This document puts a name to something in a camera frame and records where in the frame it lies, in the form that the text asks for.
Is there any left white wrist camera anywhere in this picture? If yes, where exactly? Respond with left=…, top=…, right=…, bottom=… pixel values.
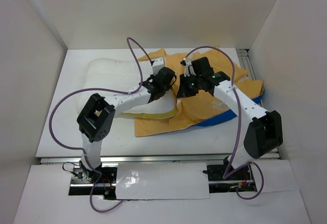
left=151, top=57, right=165, bottom=74

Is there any orange pillowcase with blue back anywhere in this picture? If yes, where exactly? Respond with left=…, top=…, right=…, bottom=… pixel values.
left=134, top=48, right=264, bottom=137

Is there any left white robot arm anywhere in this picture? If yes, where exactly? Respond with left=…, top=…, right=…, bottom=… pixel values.
left=77, top=67, right=177, bottom=183

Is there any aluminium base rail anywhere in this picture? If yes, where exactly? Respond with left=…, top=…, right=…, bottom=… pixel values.
left=38, top=153, right=282, bottom=165

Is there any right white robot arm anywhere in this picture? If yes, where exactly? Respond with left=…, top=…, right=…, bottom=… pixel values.
left=177, top=57, right=283, bottom=179

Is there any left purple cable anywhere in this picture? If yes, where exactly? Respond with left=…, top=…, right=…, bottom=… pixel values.
left=48, top=37, right=154, bottom=213

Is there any white cover plate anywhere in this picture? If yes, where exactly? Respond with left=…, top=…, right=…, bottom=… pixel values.
left=115, top=163, right=209, bottom=200

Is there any purple cable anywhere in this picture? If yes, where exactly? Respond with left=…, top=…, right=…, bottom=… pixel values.
left=182, top=45, right=264, bottom=200
left=48, top=37, right=154, bottom=213

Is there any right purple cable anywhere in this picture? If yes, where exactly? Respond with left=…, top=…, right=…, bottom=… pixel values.
left=182, top=45, right=264, bottom=200

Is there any aluminium side rail frame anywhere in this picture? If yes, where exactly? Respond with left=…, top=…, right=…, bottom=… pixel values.
left=236, top=49, right=281, bottom=160

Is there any white pillow with yellow edge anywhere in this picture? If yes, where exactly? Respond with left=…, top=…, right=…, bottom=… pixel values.
left=82, top=58, right=177, bottom=119

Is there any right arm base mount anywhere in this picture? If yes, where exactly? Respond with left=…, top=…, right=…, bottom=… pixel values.
left=202, top=165, right=257, bottom=193

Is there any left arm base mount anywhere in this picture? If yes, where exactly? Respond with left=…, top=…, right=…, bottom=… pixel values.
left=62, top=162, right=118, bottom=201

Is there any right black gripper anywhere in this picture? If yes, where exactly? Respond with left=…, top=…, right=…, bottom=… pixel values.
left=177, top=72, right=202, bottom=98

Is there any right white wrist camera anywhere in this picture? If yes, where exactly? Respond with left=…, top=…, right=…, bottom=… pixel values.
left=180, top=58, right=195, bottom=77

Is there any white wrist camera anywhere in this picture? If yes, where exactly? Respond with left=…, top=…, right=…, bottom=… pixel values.
left=151, top=57, right=165, bottom=74
left=180, top=58, right=195, bottom=77

